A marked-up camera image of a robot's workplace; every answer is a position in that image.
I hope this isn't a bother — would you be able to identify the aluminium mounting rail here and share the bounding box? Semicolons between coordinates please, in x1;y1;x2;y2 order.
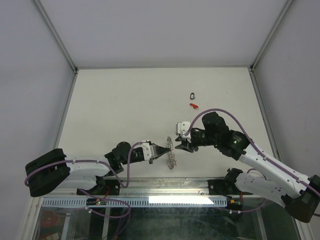
118;177;223;198

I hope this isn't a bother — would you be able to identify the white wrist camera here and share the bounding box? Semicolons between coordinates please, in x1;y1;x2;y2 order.
138;141;155;161
175;121;191;139

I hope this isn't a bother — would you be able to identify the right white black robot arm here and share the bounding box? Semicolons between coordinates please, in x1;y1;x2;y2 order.
175;108;320;223

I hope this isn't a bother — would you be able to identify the black white key tag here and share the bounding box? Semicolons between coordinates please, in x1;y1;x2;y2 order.
189;92;195;100

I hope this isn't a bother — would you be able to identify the metal disc with key rings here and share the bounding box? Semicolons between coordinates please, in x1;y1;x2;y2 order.
166;136;176;170

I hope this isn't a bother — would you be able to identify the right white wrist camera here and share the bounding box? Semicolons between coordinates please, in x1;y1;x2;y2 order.
175;121;191;139

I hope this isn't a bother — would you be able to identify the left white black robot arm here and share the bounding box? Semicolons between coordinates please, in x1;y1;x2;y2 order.
24;141;172;197

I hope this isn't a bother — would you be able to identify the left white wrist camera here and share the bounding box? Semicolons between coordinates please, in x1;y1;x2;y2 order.
138;141;155;161

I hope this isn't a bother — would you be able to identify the white slotted cable duct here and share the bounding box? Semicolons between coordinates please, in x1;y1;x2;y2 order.
42;195;228;209

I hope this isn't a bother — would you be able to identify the red key tag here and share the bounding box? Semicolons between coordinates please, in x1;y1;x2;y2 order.
189;103;199;110

